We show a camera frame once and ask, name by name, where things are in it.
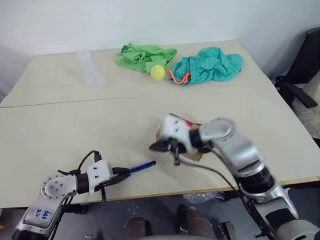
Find teal shorts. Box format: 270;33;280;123
168;46;245;86

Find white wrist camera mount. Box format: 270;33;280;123
86;159;113;194
159;114;194;154

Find brown cardboard box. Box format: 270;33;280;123
154;112;205;162

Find dark brown rounded shape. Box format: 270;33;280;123
124;216;152;238
176;204;217;236

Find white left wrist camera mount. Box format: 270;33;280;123
86;159;113;194

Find blue pen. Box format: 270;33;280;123
124;160;157;176

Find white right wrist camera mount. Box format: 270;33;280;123
159;114;194;154

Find black office chair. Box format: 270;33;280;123
274;26;320;141

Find orange drawstring cord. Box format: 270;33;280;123
166;69;192;85

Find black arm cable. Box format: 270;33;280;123
172;142;276;238
57;149;107;202

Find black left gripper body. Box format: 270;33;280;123
98;167;121;187

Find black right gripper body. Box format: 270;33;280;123
171;139;189;154

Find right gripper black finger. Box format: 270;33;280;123
149;138;173;149
150;145;173;153

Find yellow tennis ball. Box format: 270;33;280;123
150;64;166;81

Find clear plastic bag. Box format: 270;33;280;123
183;191;224;204

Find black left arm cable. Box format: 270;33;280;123
57;149;107;202

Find tall clear plastic cup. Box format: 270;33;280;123
75;48;106;89

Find light green cloth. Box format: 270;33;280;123
114;42;178;74

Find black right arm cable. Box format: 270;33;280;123
172;142;276;238

